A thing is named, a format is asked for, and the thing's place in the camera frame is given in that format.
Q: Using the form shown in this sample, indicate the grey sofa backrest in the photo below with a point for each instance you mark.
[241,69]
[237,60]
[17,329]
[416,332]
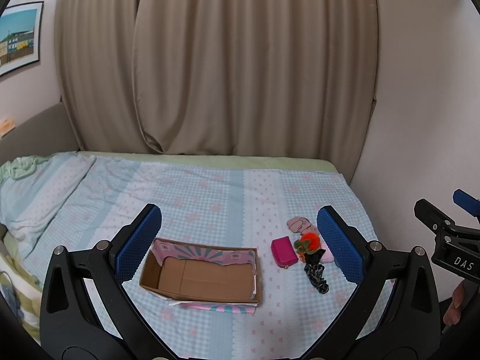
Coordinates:
[47,133]

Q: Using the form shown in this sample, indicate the pink patterned cloth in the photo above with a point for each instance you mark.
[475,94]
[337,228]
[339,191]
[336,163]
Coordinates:
[301,226]

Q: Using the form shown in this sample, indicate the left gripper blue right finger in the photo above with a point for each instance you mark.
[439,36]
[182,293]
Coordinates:
[344,242]

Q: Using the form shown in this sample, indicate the magenta zip pouch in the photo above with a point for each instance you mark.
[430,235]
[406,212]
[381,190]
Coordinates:
[283,252]

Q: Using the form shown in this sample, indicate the beige curtain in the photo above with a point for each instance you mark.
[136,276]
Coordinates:
[271,78]

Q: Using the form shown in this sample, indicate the framed building picture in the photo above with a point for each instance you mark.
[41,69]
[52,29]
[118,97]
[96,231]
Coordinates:
[20,36]

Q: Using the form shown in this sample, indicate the black white patterned scrunchie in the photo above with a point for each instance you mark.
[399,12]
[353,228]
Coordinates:
[315,273]

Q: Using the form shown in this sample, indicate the person's right hand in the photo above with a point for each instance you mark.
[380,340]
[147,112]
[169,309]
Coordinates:
[453,313]

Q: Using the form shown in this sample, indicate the green striped blanket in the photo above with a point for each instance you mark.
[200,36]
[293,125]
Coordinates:
[21,291]

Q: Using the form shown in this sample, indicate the orange green plush toy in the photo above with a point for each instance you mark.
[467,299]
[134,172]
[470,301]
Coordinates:
[308,243]

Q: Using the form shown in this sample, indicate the blue checkered bedsheet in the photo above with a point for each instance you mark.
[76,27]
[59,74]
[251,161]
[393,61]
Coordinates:
[76,200]

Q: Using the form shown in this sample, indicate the open cardboard box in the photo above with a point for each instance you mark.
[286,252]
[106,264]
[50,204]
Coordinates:
[211,277]

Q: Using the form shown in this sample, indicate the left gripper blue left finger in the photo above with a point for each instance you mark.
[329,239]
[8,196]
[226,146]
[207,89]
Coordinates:
[133,241]

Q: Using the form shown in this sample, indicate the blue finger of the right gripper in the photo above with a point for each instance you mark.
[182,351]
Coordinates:
[434,219]
[466,202]

